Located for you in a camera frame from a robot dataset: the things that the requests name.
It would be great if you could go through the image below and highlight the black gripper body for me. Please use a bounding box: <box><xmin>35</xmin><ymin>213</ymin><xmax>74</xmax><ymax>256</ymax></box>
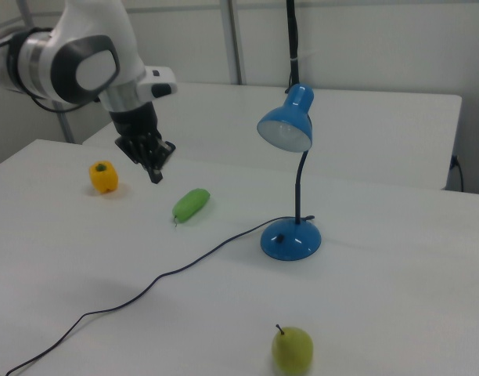
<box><xmin>108</xmin><ymin>102</ymin><xmax>162</xmax><ymax>139</ymax></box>

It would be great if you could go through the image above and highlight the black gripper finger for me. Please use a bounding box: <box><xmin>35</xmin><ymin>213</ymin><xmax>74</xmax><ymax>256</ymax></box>
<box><xmin>151</xmin><ymin>135</ymin><xmax>177</xmax><ymax>184</ymax></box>
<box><xmin>114</xmin><ymin>132</ymin><xmax>157</xmax><ymax>184</ymax></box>

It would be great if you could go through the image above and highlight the green toy cucumber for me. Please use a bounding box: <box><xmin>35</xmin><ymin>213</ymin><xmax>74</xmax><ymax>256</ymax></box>
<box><xmin>171</xmin><ymin>188</ymin><xmax>211</xmax><ymax>228</ymax></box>

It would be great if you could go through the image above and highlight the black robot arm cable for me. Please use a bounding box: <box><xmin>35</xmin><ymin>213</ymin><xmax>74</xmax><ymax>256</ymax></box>
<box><xmin>27</xmin><ymin>92</ymin><xmax>106</xmax><ymax>115</ymax></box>

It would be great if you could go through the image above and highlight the blue gooseneck desk lamp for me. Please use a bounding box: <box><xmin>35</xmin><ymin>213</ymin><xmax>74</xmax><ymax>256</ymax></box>
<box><xmin>257</xmin><ymin>83</ymin><xmax>322</xmax><ymax>261</ymax></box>

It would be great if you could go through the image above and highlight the white side table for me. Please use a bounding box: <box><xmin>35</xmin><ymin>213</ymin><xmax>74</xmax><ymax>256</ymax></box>
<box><xmin>81</xmin><ymin>81</ymin><xmax>463</xmax><ymax>192</ymax></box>

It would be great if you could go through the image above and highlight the black wall socket cable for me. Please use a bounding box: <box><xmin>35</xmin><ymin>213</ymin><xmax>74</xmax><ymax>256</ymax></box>
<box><xmin>450</xmin><ymin>154</ymin><xmax>466</xmax><ymax>193</ymax></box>

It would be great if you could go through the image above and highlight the yellow-green toy pear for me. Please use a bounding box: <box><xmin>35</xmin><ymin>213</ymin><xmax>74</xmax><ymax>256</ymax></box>
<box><xmin>271</xmin><ymin>324</ymin><xmax>314</xmax><ymax>375</ymax></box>

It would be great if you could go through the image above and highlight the yellow toy bell pepper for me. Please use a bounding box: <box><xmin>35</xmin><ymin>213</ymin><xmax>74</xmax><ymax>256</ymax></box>
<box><xmin>88</xmin><ymin>161</ymin><xmax>119</xmax><ymax>194</ymax></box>

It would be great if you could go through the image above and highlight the black lamp power cable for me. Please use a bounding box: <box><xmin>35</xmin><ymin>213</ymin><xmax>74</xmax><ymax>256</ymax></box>
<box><xmin>4</xmin><ymin>214</ymin><xmax>315</xmax><ymax>376</ymax></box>

